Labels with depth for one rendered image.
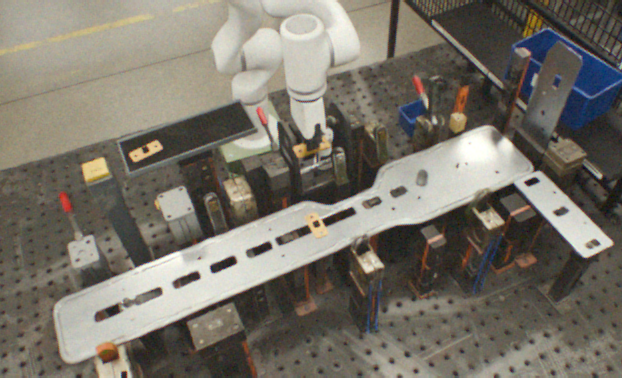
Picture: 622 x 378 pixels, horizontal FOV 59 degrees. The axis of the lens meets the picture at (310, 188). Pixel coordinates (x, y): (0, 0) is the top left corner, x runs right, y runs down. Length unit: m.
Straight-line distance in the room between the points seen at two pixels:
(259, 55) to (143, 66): 2.12
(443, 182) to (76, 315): 1.05
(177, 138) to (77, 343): 0.58
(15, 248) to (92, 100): 1.73
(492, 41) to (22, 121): 2.73
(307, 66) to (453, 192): 0.70
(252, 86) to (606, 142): 1.10
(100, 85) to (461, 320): 2.76
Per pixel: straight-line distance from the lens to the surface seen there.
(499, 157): 1.75
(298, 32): 1.08
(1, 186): 2.36
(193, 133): 1.59
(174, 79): 3.67
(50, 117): 3.69
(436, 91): 1.66
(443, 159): 1.71
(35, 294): 2.00
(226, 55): 1.74
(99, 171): 1.57
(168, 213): 1.48
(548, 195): 1.70
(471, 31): 2.16
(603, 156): 1.81
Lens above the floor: 2.25
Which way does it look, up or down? 51 degrees down
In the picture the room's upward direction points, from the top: 4 degrees counter-clockwise
